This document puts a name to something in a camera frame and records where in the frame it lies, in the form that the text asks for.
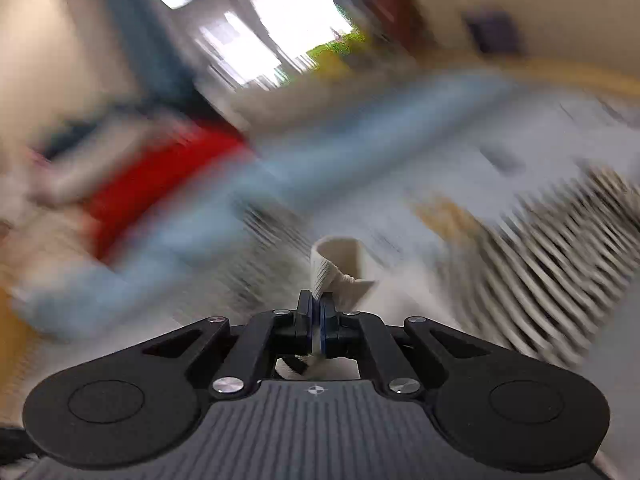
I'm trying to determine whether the light blue blanket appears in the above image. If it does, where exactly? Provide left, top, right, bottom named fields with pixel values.
left=10, top=71, right=526, bottom=337

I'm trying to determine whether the black white striped garment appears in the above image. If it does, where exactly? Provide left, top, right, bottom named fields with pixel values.
left=235, top=167, right=640, bottom=382

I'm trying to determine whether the wooden bed frame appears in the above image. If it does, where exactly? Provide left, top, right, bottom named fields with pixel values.
left=425, top=55, right=640, bottom=106

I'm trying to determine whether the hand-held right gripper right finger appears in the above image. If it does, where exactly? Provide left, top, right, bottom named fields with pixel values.
left=321, top=294, right=495, bottom=397

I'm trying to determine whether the red cloth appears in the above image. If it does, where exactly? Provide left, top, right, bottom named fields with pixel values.
left=86, top=124, right=252, bottom=262

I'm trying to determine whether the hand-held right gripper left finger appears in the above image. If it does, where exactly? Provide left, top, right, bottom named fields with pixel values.
left=143, top=289, right=314, bottom=399

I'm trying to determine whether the printed bed sheet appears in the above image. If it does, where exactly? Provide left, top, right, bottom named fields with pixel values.
left=175, top=92, right=640, bottom=331

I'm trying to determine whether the purple box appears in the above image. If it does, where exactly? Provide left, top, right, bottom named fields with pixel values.
left=462, top=9, right=523, bottom=56

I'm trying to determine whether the window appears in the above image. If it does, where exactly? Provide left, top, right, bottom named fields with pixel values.
left=197, top=0, right=353, bottom=88

